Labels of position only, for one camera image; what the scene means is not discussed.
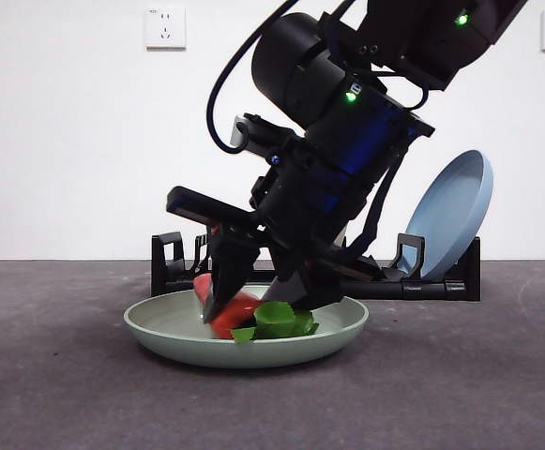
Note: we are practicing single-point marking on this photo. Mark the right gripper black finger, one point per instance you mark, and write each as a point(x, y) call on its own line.
point(230, 267)
point(300, 286)

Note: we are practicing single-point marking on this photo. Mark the orange carrot with green leaves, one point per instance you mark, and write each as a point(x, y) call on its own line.
point(234, 316)

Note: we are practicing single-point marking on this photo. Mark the pale green plate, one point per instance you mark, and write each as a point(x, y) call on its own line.
point(253, 354)

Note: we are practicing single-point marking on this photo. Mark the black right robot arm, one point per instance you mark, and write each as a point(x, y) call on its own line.
point(300, 61)

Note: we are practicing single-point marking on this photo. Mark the blue plate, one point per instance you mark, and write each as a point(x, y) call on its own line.
point(455, 211)

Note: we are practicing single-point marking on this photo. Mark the black plate rack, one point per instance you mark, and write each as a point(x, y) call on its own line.
point(469, 276)

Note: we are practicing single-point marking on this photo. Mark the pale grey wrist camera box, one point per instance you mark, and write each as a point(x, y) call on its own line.
point(239, 136)

